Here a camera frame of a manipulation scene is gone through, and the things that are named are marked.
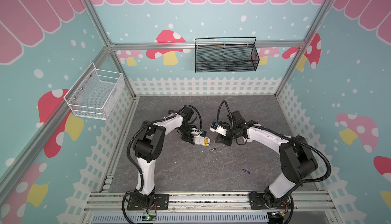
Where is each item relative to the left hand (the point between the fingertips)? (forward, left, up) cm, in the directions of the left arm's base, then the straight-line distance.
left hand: (192, 138), depth 97 cm
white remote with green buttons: (-2, -6, +1) cm, 7 cm away
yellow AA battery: (-3, -9, +1) cm, 9 cm away
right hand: (-4, -15, +7) cm, 17 cm away
